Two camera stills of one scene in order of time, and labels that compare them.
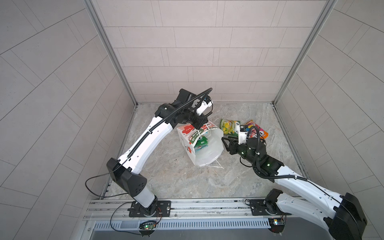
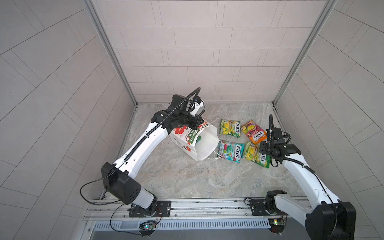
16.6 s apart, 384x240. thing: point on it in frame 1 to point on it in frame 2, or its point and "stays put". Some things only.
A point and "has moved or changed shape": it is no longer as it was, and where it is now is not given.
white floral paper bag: x=188 y=135 has moved or changed shape
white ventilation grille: x=135 y=225 stays put
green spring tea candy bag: x=230 y=127 stays put
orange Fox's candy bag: x=254 y=132 stays put
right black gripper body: x=243 y=150 to x=265 y=147
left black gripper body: x=189 y=116 stays put
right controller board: x=277 y=224 stays put
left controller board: x=149 y=225 stays put
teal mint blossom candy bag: x=201 y=143 to x=232 y=151
